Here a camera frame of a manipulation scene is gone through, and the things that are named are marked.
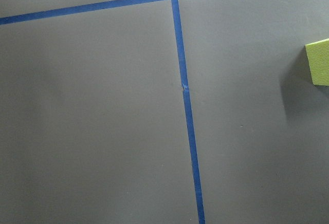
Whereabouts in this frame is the yellow foam block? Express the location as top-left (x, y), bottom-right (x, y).
top-left (305, 39), bottom-right (328, 86)

